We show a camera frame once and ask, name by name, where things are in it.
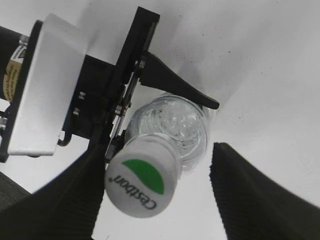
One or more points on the white green bottle cap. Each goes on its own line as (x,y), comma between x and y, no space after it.
(141,178)

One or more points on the clear cestbon water bottle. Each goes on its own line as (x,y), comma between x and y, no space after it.
(185,124)

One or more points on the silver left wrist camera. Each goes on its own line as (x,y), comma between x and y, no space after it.
(48,77)

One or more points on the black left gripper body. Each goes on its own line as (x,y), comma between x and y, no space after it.
(101,85)

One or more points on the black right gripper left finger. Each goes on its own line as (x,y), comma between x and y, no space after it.
(64,209)

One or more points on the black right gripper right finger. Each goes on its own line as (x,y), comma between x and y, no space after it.
(254,207)

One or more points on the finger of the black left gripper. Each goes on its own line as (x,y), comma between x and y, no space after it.
(155,74)

